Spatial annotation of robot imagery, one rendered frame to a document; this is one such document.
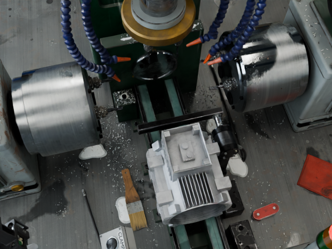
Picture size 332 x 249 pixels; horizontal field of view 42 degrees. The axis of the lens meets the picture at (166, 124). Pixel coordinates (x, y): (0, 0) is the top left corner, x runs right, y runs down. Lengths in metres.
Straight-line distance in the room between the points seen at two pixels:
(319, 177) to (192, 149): 0.54
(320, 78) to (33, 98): 0.79
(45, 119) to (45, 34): 0.66
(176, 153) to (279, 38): 0.45
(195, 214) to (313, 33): 0.61
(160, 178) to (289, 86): 0.45
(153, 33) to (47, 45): 0.77
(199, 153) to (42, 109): 0.42
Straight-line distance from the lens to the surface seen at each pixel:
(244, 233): 1.34
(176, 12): 1.05
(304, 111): 1.45
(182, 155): 1.10
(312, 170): 1.51
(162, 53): 1.31
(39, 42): 1.76
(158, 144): 1.15
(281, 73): 1.26
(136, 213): 1.39
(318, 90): 1.34
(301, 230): 1.44
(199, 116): 1.26
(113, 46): 1.26
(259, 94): 1.26
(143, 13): 1.04
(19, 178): 1.36
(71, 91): 1.17
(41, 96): 1.18
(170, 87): 1.44
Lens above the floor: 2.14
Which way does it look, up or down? 63 degrees down
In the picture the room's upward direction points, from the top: 1 degrees clockwise
